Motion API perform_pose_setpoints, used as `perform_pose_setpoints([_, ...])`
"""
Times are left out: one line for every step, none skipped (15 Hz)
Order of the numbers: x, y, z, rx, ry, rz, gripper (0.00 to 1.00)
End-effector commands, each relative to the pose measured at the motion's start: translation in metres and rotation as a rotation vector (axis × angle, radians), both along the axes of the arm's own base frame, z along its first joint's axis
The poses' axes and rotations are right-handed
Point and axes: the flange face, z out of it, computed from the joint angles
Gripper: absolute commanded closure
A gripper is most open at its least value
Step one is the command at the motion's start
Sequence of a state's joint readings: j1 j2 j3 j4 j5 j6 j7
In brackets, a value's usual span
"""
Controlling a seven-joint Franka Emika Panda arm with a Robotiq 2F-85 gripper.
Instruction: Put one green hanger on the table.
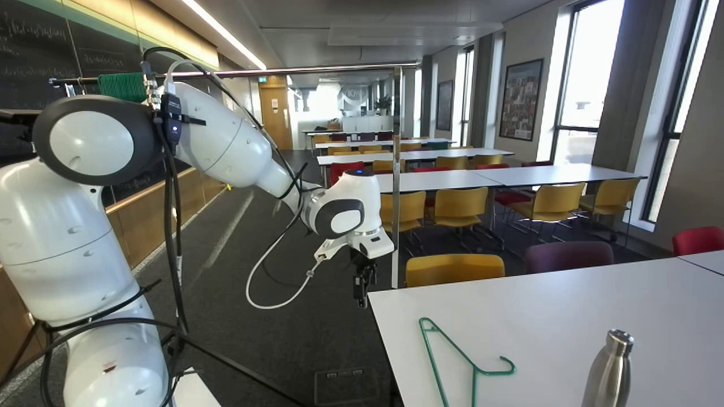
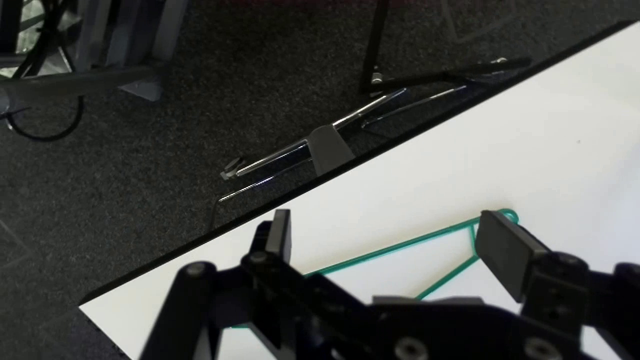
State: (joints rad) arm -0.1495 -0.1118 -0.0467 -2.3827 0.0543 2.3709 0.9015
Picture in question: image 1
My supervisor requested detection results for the white work table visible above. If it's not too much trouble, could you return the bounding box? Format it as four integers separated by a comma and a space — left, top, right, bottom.
367, 256, 724, 407

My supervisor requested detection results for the wooden door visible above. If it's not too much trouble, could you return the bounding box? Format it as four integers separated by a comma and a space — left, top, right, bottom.
256, 72, 293, 154

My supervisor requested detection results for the purple chair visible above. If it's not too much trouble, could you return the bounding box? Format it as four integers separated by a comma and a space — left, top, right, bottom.
522, 240, 618, 276

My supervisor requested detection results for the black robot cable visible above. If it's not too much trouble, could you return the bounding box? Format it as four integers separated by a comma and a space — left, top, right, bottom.
0, 46, 303, 407

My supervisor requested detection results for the dark chalkboard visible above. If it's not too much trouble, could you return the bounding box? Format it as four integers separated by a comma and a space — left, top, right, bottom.
0, 0, 229, 256

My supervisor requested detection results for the framed colourful poster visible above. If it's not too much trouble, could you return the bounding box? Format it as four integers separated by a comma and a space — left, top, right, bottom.
497, 57, 546, 145

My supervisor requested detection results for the ceiling light strip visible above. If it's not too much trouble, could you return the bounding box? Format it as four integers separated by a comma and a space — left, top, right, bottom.
179, 0, 270, 72

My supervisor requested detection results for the stainless steel water bottle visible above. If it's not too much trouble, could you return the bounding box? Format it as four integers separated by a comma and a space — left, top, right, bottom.
578, 325, 637, 407

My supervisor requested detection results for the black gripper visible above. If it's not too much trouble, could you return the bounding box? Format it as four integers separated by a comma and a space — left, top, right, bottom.
351, 250, 379, 308

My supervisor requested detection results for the tall glass window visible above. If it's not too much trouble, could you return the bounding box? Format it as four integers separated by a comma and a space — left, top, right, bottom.
630, 0, 724, 232
535, 0, 629, 164
449, 46, 480, 151

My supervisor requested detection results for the long white table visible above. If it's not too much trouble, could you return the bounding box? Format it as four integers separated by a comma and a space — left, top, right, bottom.
303, 130, 454, 149
372, 162, 649, 256
315, 147, 515, 167

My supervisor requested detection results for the small white robot table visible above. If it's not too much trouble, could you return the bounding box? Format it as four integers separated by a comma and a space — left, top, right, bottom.
169, 366, 225, 407

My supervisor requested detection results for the metal clothes rack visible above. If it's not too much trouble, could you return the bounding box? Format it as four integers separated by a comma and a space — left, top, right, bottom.
46, 62, 422, 292

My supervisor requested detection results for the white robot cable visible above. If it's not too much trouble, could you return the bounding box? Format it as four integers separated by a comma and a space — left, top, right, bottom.
241, 224, 325, 314

